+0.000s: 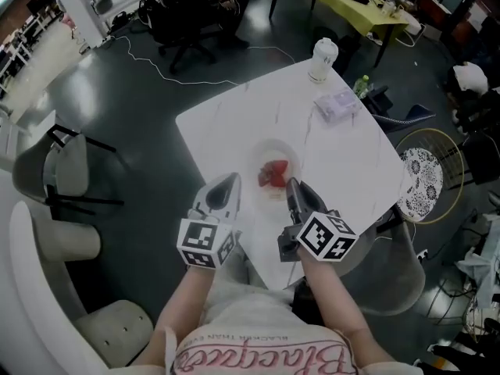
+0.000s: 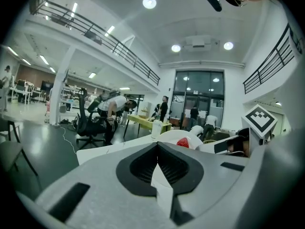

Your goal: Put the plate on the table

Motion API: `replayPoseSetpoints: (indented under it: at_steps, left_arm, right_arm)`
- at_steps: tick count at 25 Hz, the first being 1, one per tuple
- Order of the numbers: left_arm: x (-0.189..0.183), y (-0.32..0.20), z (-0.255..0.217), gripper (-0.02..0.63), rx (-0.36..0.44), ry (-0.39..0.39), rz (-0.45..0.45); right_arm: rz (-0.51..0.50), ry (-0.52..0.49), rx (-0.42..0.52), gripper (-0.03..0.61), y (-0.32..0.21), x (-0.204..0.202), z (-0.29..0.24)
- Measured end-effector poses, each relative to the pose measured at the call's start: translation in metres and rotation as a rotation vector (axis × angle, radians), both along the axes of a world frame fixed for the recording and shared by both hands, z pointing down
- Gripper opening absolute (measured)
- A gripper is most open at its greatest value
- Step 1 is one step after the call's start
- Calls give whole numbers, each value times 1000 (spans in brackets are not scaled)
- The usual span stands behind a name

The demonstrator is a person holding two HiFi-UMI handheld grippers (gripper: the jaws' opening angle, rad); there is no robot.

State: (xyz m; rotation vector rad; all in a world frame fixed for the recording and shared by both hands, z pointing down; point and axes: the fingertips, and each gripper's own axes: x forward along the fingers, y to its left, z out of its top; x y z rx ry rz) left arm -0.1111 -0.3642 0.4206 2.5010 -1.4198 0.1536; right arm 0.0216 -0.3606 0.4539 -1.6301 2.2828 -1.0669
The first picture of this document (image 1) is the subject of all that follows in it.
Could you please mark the purple tissue packet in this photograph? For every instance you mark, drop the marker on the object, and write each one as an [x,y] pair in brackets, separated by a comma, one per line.
[336,104]

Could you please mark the grey chair with black frame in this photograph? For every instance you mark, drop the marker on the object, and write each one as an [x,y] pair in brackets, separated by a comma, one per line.
[66,166]

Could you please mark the grey shell chair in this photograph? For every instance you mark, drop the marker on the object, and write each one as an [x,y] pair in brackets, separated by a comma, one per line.
[394,276]

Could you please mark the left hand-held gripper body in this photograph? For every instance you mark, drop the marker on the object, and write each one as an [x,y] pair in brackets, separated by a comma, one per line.
[203,240]

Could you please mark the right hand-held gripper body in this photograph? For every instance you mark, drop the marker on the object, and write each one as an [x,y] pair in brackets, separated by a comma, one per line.
[326,234]

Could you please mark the person's left forearm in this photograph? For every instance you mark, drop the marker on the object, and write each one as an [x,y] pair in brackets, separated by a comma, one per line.
[183,307]

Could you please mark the white plate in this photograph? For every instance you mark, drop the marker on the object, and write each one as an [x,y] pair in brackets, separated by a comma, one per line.
[273,151]

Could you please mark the gold stool with patterned cushion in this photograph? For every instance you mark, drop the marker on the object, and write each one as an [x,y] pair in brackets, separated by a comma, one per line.
[423,178]

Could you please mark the red strawberries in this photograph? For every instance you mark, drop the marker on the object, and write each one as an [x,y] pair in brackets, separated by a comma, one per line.
[272,172]

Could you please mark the blue dotted chair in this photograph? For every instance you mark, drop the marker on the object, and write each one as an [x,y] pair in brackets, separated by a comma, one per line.
[414,115]

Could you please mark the black office chair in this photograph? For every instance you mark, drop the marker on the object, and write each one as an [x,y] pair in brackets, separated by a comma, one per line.
[183,29]

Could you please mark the white plastic bag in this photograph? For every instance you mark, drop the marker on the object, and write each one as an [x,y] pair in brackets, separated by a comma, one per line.
[472,76]

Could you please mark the yellow table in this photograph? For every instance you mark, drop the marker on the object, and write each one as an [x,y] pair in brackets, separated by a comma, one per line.
[367,12]

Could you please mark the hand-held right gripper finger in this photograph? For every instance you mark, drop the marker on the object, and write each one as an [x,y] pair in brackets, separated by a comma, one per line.
[291,193]

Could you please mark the white lidded cup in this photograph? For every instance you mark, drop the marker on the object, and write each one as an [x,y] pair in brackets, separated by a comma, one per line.
[323,59]

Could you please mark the green plastic bottle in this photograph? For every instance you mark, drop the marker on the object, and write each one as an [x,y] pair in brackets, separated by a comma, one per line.
[362,86]

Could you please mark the white marble table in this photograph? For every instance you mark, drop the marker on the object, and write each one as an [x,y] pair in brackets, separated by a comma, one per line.
[343,162]

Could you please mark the person's white printed shirt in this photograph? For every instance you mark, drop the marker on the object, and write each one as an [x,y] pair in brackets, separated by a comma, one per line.
[254,334]

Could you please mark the person's right forearm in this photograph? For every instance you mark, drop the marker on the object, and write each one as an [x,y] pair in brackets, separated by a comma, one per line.
[332,303]

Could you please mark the white tufted sofa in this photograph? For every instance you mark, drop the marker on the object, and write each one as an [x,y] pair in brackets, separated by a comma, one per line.
[43,287]

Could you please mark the clear water bottle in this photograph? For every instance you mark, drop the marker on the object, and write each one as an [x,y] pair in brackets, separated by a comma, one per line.
[388,4]

